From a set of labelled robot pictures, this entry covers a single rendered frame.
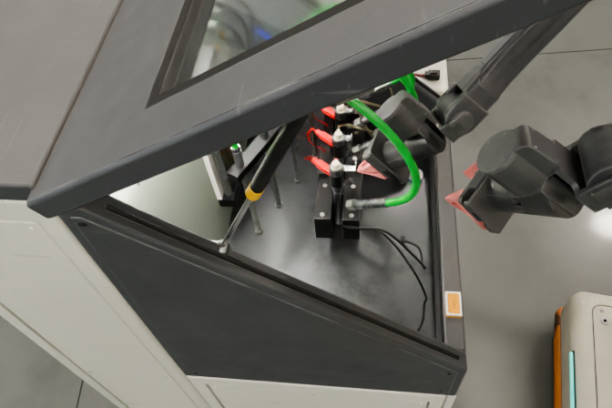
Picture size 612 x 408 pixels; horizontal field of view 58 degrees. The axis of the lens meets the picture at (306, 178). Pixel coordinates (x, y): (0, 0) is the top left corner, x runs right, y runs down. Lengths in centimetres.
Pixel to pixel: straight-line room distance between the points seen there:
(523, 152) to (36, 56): 66
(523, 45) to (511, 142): 36
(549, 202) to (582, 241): 179
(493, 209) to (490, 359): 143
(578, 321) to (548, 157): 137
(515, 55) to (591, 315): 119
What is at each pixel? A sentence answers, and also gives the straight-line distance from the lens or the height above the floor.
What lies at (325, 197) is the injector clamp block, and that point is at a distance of 124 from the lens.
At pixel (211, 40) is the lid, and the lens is 67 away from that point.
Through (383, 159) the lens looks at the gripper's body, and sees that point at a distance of 105.
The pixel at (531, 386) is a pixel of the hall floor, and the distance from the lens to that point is 217.
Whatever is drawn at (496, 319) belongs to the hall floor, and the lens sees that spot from 223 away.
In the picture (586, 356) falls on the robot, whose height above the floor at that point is 28.
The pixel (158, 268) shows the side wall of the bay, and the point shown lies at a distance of 83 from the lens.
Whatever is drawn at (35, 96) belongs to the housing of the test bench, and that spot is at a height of 150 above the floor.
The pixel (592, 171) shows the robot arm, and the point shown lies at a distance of 67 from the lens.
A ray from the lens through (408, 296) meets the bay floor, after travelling 129.
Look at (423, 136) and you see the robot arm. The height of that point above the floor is 126.
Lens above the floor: 200
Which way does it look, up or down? 53 degrees down
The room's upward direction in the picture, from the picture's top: 8 degrees counter-clockwise
